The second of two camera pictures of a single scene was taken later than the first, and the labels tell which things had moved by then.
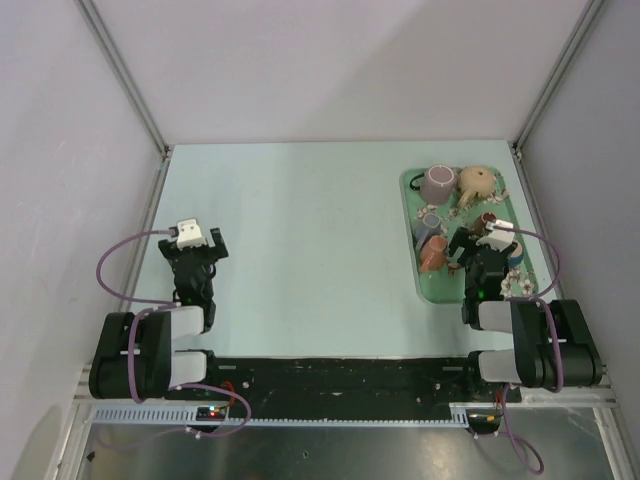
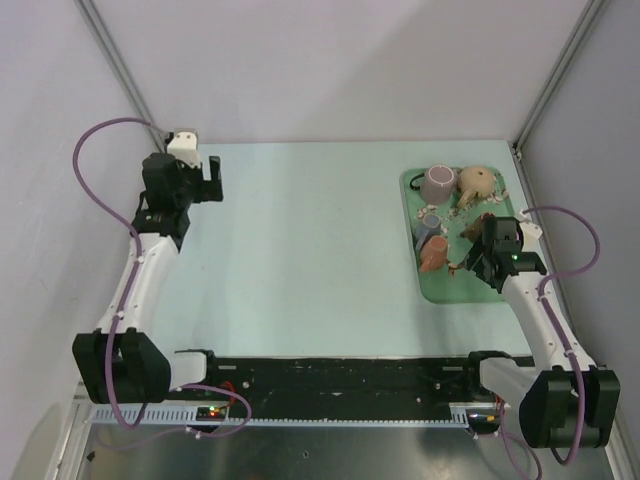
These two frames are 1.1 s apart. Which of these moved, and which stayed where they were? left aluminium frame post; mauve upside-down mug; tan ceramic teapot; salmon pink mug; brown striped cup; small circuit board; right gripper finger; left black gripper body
Moved: right gripper finger; left black gripper body
Stayed: brown striped cup; small circuit board; left aluminium frame post; salmon pink mug; mauve upside-down mug; tan ceramic teapot
